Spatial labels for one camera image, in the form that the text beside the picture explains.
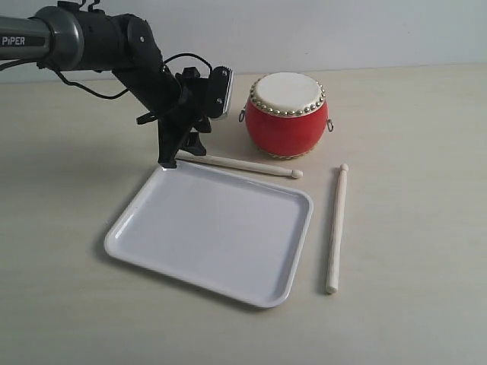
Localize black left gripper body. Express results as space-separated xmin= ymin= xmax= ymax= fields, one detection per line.
xmin=136 ymin=67 xmax=212 ymax=144

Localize wooden drumstick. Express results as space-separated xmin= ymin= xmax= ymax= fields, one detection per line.
xmin=326 ymin=163 xmax=349 ymax=294
xmin=177 ymin=152 xmax=304 ymax=179

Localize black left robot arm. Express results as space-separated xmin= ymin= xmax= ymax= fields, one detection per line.
xmin=1 ymin=1 xmax=212 ymax=169

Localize red small drum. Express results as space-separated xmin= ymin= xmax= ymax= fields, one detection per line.
xmin=240 ymin=71 xmax=334 ymax=160

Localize white plastic tray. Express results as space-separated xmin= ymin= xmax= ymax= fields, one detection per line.
xmin=103 ymin=162 xmax=314 ymax=309

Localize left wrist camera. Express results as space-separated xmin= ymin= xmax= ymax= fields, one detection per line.
xmin=204 ymin=66 xmax=234 ymax=120

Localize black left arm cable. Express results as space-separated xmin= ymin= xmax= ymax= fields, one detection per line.
xmin=0 ymin=52 xmax=214 ymax=100

